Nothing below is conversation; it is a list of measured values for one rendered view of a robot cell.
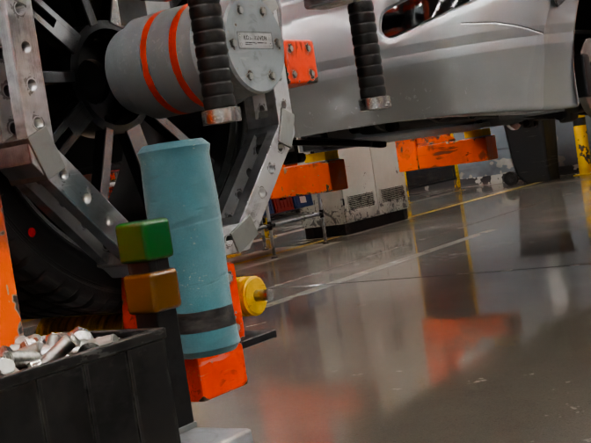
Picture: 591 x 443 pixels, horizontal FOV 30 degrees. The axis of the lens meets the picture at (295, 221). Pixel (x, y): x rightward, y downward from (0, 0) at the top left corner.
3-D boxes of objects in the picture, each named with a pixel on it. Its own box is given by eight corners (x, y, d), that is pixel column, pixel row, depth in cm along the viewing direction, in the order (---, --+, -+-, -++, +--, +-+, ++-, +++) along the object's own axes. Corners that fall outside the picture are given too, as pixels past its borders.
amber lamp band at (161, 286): (154, 308, 111) (148, 269, 110) (184, 306, 108) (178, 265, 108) (127, 315, 107) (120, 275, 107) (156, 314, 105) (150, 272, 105)
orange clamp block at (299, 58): (249, 91, 175) (281, 90, 182) (289, 83, 170) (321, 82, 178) (243, 47, 174) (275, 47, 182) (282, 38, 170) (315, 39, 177)
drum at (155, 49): (176, 119, 158) (160, 21, 157) (297, 96, 146) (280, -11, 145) (107, 125, 146) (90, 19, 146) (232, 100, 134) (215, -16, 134)
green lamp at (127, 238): (146, 258, 110) (140, 220, 110) (176, 256, 108) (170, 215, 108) (118, 265, 107) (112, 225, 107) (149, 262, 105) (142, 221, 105)
